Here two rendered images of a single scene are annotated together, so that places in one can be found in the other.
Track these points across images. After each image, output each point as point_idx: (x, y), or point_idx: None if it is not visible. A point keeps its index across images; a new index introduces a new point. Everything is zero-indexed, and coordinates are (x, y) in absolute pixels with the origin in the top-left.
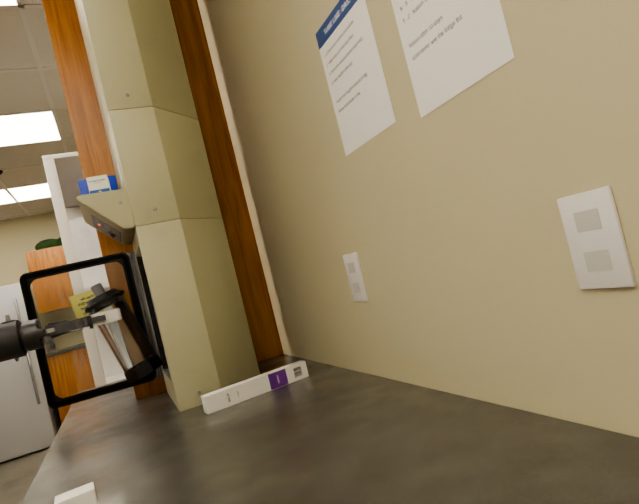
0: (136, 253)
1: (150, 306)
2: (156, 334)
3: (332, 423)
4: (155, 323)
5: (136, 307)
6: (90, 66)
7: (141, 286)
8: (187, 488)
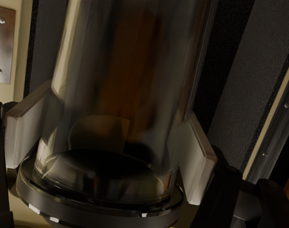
0: (180, 227)
1: (258, 115)
2: None
3: None
4: (277, 67)
5: None
6: None
7: (267, 177)
8: None
